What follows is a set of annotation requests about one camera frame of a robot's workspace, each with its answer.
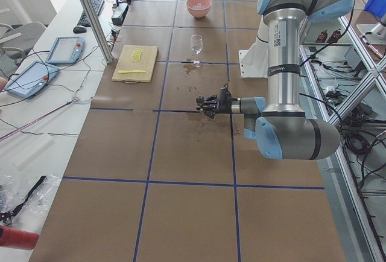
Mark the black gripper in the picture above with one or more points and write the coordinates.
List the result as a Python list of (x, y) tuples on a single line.
[(224, 107)]

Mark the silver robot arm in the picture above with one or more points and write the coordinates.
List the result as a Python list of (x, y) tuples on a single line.
[(277, 123)]

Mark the clear wine glass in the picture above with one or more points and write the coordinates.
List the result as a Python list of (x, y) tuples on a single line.
[(196, 46)]

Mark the clear ice cubes pile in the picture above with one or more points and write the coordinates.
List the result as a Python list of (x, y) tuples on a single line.
[(198, 6)]

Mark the bamboo cutting board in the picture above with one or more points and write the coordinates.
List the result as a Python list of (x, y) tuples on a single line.
[(148, 58)]

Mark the yellow plastic knife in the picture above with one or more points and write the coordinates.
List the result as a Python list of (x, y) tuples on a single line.
[(135, 71)]

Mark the pink bowl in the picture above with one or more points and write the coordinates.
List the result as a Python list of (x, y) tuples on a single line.
[(198, 13)]

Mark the blue teach pendant far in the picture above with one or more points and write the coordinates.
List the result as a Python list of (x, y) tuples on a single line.
[(66, 50)]

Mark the blue teach pendant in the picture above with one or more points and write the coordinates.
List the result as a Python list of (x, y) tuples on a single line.
[(32, 80), (66, 50)]

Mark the black computer mouse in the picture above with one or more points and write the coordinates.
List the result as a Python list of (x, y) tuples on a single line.
[(79, 29)]

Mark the reacher grabber stick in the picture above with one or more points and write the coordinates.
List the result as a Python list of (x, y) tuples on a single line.
[(75, 99)]

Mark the blue teach pendant near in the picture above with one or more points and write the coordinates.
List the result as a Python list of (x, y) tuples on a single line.
[(32, 80)]

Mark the blue storage bin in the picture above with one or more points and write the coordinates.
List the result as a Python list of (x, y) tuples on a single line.
[(376, 7)]

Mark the red fire extinguisher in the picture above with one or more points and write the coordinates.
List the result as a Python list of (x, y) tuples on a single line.
[(18, 239)]

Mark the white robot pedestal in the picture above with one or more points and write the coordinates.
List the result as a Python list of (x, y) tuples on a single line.
[(253, 62)]

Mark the aluminium frame post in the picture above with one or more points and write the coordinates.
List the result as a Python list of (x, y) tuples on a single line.
[(97, 30)]

